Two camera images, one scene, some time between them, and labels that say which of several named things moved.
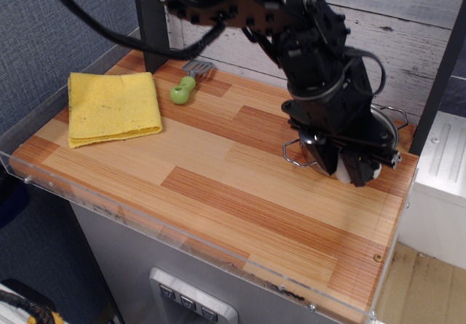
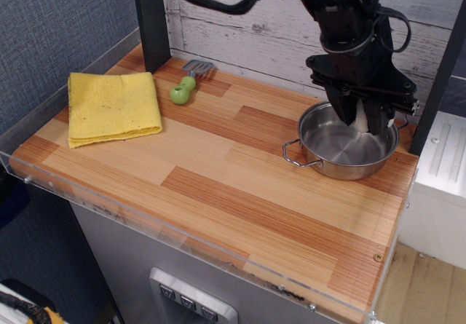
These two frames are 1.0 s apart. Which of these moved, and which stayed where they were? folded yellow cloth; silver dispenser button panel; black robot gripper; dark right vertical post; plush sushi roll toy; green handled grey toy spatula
Moved: black robot gripper; plush sushi roll toy
Stayed: silver dispenser button panel; folded yellow cloth; dark right vertical post; green handled grey toy spatula
